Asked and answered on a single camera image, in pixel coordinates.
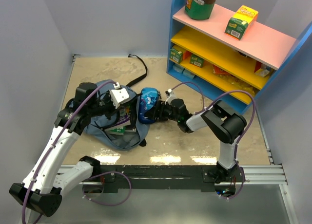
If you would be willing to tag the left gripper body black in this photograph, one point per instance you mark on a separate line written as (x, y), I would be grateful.
(106, 107)

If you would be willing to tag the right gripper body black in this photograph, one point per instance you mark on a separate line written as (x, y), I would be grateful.
(165, 111)

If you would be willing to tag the blue patterned pencil case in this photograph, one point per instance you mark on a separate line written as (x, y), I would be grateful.
(148, 98)

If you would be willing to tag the purple treehouse book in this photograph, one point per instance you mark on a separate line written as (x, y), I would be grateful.
(124, 118)

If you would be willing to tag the blue student backpack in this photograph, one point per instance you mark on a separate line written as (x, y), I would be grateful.
(99, 124)

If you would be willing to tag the green treehouse book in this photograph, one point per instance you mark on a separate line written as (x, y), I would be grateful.
(120, 130)

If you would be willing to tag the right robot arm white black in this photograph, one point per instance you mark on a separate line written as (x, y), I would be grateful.
(226, 124)

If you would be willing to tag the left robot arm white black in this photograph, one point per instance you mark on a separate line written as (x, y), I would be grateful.
(43, 189)

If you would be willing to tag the yellow snack bag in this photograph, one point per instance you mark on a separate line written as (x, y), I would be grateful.
(240, 84)

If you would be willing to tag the light blue box right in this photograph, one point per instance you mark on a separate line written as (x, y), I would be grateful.
(188, 74)

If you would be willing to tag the light blue box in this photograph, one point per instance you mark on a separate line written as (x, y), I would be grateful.
(178, 68)
(188, 74)

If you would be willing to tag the light blue box left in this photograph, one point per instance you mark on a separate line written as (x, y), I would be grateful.
(178, 68)

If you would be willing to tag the green box left shelf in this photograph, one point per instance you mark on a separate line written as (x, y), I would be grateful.
(176, 54)

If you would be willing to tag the green box shelf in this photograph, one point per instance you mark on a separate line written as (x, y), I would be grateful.
(196, 60)
(176, 54)

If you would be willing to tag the green box middle shelf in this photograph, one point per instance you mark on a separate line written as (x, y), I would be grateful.
(196, 60)

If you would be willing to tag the orange snack packet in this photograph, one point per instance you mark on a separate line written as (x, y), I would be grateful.
(219, 71)

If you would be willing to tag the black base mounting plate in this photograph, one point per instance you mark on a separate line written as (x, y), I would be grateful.
(210, 178)

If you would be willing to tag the colourful wooden shelf unit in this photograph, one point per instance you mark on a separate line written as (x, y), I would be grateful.
(207, 40)

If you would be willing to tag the red yellow box right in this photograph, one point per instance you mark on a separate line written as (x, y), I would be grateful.
(262, 70)

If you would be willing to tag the green brown canister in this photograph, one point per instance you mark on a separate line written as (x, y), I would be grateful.
(199, 9)

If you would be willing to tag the yellow green carton box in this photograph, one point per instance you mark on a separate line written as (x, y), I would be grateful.
(241, 21)

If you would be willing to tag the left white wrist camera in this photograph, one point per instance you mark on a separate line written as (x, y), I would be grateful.
(119, 96)

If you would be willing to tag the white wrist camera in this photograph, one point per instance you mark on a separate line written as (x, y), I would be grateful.
(119, 96)
(170, 96)

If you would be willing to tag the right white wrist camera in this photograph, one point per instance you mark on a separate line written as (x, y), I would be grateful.
(170, 96)

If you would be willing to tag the aluminium frame rail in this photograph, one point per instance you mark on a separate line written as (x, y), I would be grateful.
(263, 198)

